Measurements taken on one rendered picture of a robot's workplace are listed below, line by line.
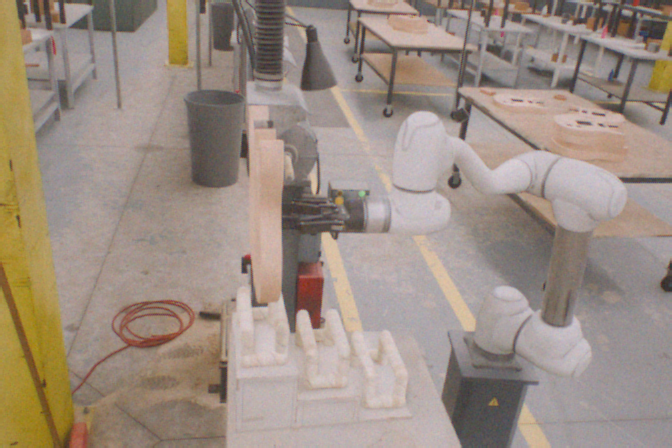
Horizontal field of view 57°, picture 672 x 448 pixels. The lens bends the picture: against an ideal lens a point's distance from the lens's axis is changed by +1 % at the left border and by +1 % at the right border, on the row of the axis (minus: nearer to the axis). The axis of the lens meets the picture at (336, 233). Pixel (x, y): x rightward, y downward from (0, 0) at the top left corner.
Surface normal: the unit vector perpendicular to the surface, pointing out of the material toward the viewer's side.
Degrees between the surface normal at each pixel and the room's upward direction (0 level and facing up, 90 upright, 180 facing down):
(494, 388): 90
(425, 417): 0
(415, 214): 84
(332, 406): 90
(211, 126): 94
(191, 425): 0
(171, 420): 0
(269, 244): 66
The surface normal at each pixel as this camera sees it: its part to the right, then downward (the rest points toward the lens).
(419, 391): 0.09, -0.89
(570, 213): -0.68, 0.51
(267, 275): 0.19, 0.50
